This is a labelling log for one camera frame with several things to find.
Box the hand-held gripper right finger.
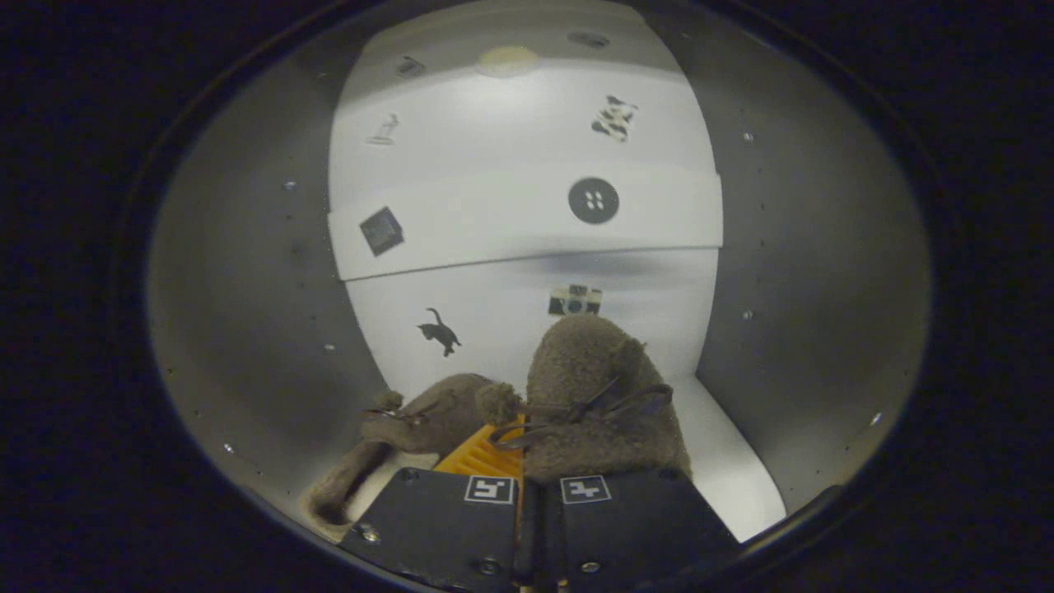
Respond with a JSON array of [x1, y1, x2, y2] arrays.
[[529, 468, 742, 591]]

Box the grey shoe cabinet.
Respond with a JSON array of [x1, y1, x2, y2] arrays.
[[147, 0, 933, 549]]

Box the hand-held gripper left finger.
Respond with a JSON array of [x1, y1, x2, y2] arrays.
[[339, 414, 529, 592]]

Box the brown fuzzy shoe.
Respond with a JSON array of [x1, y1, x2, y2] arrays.
[[301, 373, 515, 536], [476, 315, 693, 484]]

